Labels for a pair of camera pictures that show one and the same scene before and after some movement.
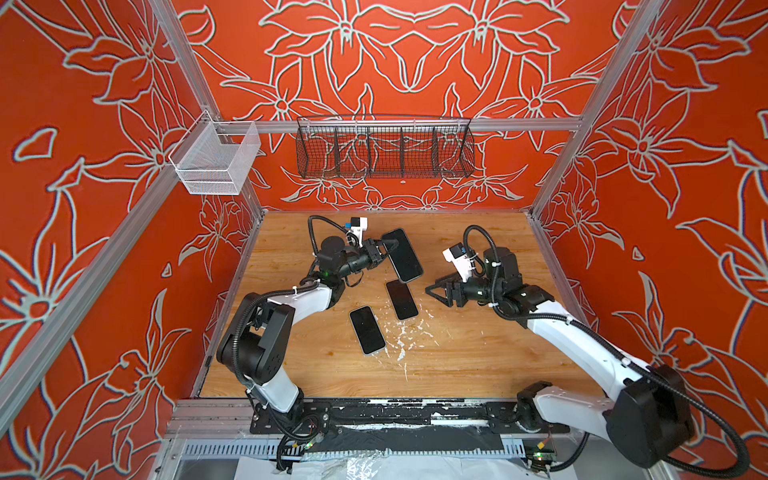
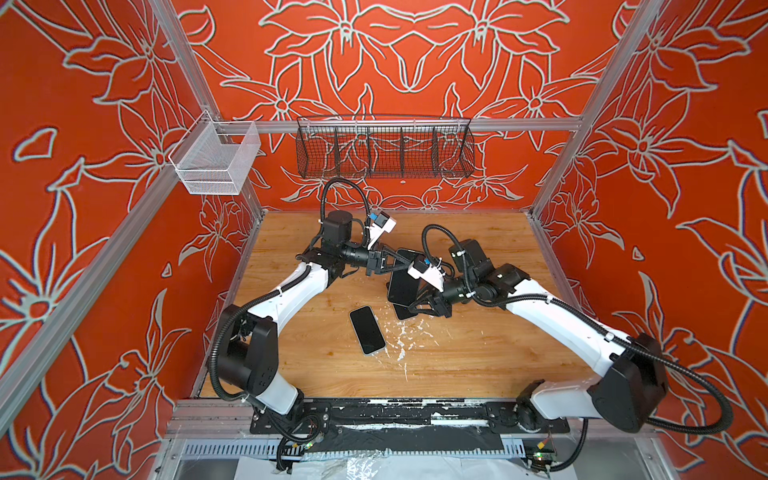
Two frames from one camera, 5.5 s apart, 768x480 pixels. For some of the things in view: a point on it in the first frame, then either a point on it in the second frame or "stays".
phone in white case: (367, 328) stays
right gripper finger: (443, 287) to (424, 290)
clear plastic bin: (215, 157) stays
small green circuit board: (542, 458) stays
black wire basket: (384, 147) stays
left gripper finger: (391, 243) to (400, 258)
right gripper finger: (448, 300) to (425, 301)
